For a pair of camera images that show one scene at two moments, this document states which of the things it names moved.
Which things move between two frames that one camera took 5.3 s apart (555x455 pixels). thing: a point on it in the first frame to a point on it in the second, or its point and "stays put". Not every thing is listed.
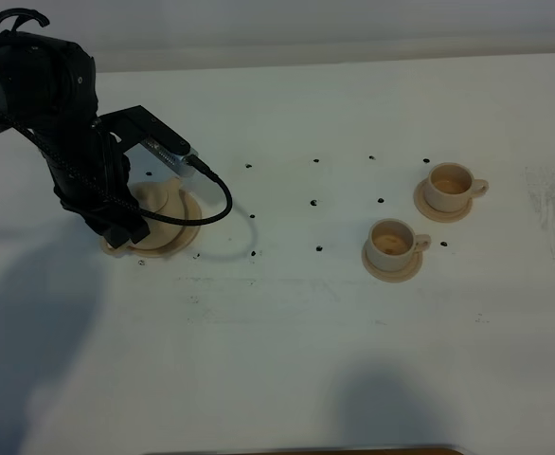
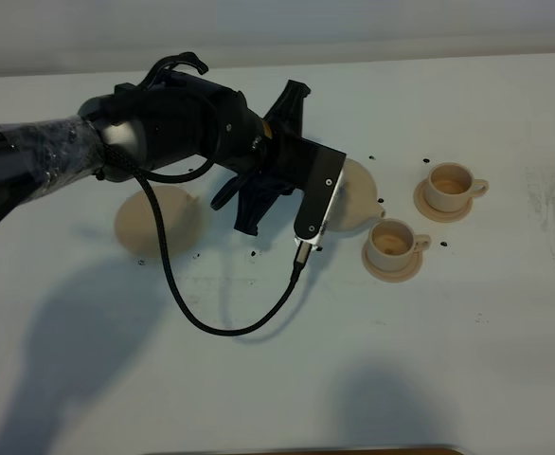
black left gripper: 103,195 to 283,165
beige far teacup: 450,187 stays put
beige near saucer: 391,277 stays put
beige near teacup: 391,244 stays put
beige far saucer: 440,216 stays put
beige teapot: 161,197 to 356,207
